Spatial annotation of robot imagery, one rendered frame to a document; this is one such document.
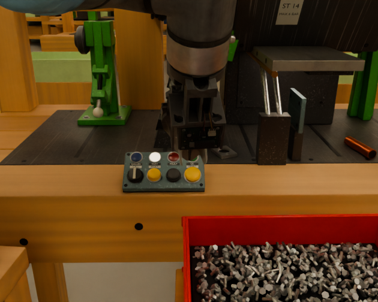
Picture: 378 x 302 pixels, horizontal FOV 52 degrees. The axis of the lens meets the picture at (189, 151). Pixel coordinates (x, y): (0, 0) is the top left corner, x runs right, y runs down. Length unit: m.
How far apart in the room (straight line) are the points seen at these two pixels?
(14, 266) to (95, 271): 1.33
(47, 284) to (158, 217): 1.04
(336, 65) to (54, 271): 1.30
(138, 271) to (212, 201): 1.28
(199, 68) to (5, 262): 0.43
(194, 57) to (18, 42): 0.94
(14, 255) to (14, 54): 0.78
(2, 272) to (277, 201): 0.47
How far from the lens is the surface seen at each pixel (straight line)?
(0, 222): 0.80
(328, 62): 0.72
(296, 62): 0.70
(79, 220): 0.75
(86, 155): 0.90
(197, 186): 0.70
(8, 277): 0.67
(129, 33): 1.23
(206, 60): 0.44
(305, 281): 0.55
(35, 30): 11.11
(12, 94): 1.37
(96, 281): 1.93
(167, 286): 1.87
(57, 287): 1.70
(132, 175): 0.70
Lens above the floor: 1.24
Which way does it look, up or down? 22 degrees down
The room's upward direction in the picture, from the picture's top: straight up
